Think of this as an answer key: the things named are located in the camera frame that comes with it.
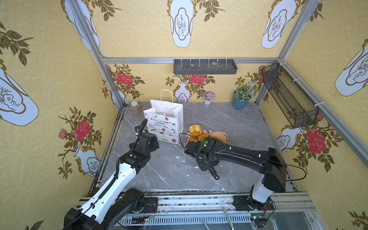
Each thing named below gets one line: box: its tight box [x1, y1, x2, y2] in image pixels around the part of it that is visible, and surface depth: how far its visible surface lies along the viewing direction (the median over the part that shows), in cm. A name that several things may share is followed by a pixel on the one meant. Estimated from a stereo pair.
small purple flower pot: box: [202, 91, 216, 105], surface depth 118 cm
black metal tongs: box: [207, 165, 220, 181], surface depth 72 cm
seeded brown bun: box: [207, 130, 229, 145], surface depth 99 cm
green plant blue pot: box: [232, 84, 255, 110], surface depth 112 cm
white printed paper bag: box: [143, 89, 184, 145], surface depth 88 cm
